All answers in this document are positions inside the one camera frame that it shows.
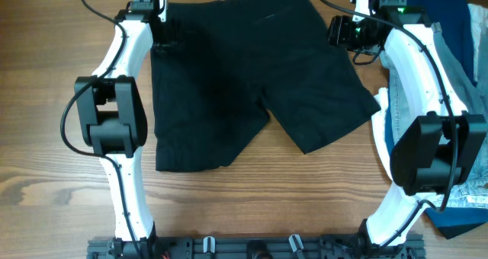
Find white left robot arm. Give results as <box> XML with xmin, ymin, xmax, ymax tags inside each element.
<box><xmin>75</xmin><ymin>10</ymin><xmax>178</xmax><ymax>258</ymax></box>

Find black metal base rail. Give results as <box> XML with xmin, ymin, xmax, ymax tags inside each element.
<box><xmin>86</xmin><ymin>234</ymin><xmax>426</xmax><ymax>259</ymax></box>

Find light blue denim shorts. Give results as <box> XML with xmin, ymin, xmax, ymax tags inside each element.
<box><xmin>379</xmin><ymin>21</ymin><xmax>488</xmax><ymax>209</ymax></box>

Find black shorts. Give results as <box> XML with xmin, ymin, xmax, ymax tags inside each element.
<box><xmin>151</xmin><ymin>0</ymin><xmax>380</xmax><ymax>172</ymax></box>

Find dark blue garment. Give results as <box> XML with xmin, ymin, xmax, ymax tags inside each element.
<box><xmin>380</xmin><ymin>0</ymin><xmax>487</xmax><ymax>239</ymax></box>

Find white garment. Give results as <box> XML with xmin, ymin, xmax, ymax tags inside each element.
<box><xmin>371</xmin><ymin>6</ymin><xmax>487</xmax><ymax>196</ymax></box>

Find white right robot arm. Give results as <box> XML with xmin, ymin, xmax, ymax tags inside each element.
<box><xmin>329</xmin><ymin>0</ymin><xmax>487</xmax><ymax>256</ymax></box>

